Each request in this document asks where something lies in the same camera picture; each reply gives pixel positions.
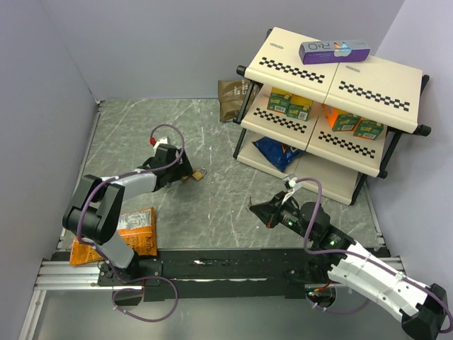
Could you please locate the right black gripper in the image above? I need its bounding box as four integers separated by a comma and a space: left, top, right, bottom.
249, 191, 314, 241

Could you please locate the brass padlock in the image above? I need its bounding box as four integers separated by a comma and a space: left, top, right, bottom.
181, 168, 207, 181

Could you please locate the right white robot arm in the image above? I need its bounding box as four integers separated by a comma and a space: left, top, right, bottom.
249, 191, 452, 339

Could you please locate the blue snack bag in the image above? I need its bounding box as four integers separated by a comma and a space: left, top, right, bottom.
252, 137, 304, 172

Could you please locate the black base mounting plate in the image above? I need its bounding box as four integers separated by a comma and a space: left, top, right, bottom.
97, 247, 358, 304

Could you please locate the orange chips bag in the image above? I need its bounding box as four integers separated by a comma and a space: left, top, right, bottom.
69, 207, 158, 266

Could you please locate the brown foil pouch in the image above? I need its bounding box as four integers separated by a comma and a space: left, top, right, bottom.
217, 79, 250, 123

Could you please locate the beige three-tier shelf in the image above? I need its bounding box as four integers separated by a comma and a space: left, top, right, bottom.
234, 28, 431, 205

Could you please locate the green box far left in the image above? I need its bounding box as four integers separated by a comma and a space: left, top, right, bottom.
267, 87, 292, 115

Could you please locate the orange green box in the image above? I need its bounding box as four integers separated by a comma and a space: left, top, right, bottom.
323, 104, 360, 132

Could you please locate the green box far right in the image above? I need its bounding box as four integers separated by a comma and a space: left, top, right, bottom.
353, 118, 384, 140

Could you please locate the purple toothpaste box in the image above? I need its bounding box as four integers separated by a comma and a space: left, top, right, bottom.
299, 40, 370, 64

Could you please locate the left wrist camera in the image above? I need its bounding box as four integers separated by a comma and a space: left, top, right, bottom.
149, 137, 171, 148

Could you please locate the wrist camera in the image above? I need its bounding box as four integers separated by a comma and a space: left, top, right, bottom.
282, 174, 302, 203
149, 137, 171, 148

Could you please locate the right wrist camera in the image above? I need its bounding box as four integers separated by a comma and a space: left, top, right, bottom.
282, 174, 302, 203

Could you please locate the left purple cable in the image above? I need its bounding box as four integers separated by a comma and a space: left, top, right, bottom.
76, 123, 180, 323

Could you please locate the purple cable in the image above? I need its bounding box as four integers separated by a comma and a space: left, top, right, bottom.
297, 176, 450, 334
76, 123, 180, 323

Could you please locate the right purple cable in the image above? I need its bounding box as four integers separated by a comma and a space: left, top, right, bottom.
297, 176, 450, 334

